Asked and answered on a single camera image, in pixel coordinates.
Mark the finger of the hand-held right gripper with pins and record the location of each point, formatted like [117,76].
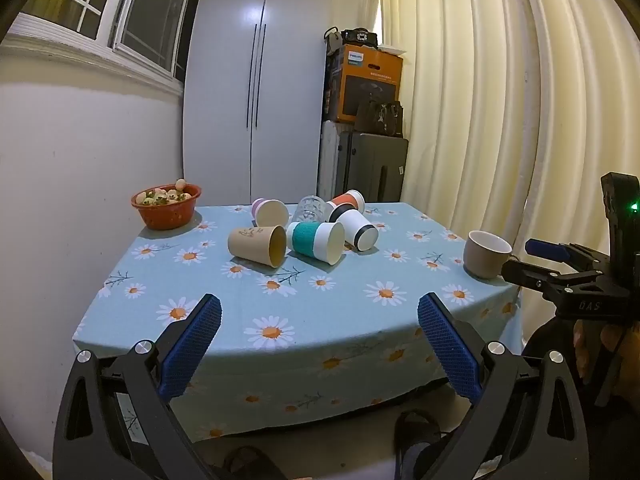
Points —
[530,272]
[546,249]

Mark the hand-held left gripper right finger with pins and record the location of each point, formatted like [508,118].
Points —
[450,350]

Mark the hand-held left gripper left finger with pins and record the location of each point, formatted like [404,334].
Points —
[192,347]

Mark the grey ceramic mug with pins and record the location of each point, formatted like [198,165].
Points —
[482,255]

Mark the brown kraft paper cup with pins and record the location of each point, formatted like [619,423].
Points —
[255,246]

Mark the white cup with black band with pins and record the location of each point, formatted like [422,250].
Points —
[357,230]

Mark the pink and cream cup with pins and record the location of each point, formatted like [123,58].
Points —
[270,212]

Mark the teal sleeve paper cup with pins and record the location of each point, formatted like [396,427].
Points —
[315,242]

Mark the clear glass cup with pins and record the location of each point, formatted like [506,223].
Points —
[307,208]

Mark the orange sleeve paper cup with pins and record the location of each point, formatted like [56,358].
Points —
[345,202]

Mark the blue daisy tablecloth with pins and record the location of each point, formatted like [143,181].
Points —
[310,300]

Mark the black sandal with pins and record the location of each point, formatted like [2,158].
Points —
[252,462]

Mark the red bowl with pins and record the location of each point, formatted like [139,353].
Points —
[167,212]

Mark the pile of eggs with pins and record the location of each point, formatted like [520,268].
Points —
[162,195]

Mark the cream curtain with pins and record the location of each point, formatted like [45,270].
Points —
[500,100]

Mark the grey suitcase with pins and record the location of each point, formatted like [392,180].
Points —
[375,167]

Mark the dark brown handbag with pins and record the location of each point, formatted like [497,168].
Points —
[380,117]

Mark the orange cardboard box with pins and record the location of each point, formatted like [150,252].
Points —
[367,85]

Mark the white wardrobe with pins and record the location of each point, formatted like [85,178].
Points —
[250,85]

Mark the black bag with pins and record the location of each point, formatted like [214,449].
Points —
[357,36]

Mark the white framed window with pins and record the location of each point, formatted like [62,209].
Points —
[125,15]

